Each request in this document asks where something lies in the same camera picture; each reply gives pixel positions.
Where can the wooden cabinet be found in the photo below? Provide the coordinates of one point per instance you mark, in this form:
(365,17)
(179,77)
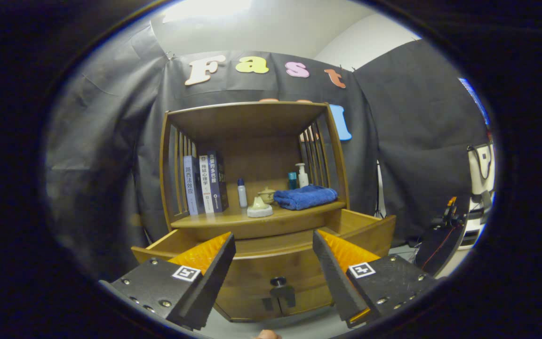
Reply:
(257,160)

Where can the beige lidded tea cup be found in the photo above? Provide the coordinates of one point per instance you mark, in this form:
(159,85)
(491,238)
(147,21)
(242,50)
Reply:
(267,194)

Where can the white bottle with blue cap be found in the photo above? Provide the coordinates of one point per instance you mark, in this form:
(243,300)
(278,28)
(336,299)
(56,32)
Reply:
(242,195)

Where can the white pump bottle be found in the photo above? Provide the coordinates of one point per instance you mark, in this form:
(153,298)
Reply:
(303,179)

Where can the wooden countertop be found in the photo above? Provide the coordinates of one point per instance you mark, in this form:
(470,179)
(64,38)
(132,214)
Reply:
(290,214)

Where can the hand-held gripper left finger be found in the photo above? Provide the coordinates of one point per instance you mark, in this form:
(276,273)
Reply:
(219,278)

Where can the wooden drawer with black knob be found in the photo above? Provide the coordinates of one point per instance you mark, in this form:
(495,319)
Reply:
(261,268)

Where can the black tripod stand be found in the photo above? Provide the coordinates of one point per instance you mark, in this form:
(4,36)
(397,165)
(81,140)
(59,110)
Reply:
(379,197)

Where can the teal bottle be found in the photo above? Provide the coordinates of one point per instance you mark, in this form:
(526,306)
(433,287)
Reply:
(292,181)

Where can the white book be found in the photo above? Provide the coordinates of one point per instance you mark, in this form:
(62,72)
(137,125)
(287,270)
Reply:
(206,186)

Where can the folded blue towel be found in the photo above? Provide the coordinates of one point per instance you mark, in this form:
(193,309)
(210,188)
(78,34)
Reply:
(306,197)

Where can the orange and black tool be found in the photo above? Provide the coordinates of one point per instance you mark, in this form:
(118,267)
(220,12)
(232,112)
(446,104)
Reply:
(450,214)

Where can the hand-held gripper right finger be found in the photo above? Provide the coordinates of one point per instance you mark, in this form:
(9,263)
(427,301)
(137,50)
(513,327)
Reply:
(334,282)

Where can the dark blue book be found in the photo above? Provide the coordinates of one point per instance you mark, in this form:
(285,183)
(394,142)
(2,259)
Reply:
(219,181)

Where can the grey-blue book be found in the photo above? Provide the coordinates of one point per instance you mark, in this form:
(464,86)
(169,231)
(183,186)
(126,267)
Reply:
(190,188)

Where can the wooden cabinet door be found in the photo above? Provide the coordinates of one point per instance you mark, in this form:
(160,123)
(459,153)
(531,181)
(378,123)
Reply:
(308,303)
(243,310)

